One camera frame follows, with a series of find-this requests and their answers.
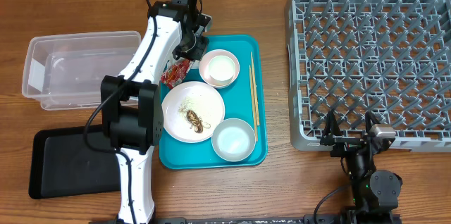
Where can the pink shallow bowl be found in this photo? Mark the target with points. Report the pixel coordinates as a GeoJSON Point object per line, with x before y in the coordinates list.
{"type": "Point", "coordinates": [204, 69]}

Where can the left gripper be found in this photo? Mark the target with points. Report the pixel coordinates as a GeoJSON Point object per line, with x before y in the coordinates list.
{"type": "Point", "coordinates": [198, 51]}

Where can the wooden chopstick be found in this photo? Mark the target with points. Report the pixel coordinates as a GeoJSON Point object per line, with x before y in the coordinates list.
{"type": "Point", "coordinates": [254, 111]}
{"type": "Point", "coordinates": [254, 89]}

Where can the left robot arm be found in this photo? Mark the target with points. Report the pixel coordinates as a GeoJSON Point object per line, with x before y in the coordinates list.
{"type": "Point", "coordinates": [130, 108]}

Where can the wooden chopstick right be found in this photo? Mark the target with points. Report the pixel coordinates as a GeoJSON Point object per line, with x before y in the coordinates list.
{"type": "Point", "coordinates": [254, 89]}

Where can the white cup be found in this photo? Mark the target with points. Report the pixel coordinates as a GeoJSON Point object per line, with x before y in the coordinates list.
{"type": "Point", "coordinates": [221, 70]}

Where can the wooden chopstick left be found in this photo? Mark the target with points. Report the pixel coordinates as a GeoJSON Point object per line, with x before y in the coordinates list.
{"type": "Point", "coordinates": [254, 111]}

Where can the black rectangular tray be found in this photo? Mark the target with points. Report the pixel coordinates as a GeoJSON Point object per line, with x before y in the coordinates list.
{"type": "Point", "coordinates": [62, 165]}

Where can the grey bowl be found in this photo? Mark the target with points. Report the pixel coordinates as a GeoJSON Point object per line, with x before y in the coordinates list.
{"type": "Point", "coordinates": [233, 140]}

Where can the clear plastic waste bin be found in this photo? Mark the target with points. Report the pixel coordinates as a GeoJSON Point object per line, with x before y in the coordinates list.
{"type": "Point", "coordinates": [65, 71]}

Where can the brown food scrap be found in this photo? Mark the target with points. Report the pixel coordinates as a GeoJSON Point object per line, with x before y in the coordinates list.
{"type": "Point", "coordinates": [195, 121]}

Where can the white dinner plate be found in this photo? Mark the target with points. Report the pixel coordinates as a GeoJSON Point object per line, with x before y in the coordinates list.
{"type": "Point", "coordinates": [203, 99]}

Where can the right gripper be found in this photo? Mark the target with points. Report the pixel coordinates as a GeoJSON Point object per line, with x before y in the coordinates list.
{"type": "Point", "coordinates": [331, 134]}

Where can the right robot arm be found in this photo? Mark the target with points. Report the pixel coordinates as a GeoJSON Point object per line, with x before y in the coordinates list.
{"type": "Point", "coordinates": [375, 192]}

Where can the grey dishwasher rack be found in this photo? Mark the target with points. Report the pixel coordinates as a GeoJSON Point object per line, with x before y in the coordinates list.
{"type": "Point", "coordinates": [389, 57]}

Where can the teal plastic serving tray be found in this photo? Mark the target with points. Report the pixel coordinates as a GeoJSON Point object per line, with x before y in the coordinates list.
{"type": "Point", "coordinates": [178, 155]}

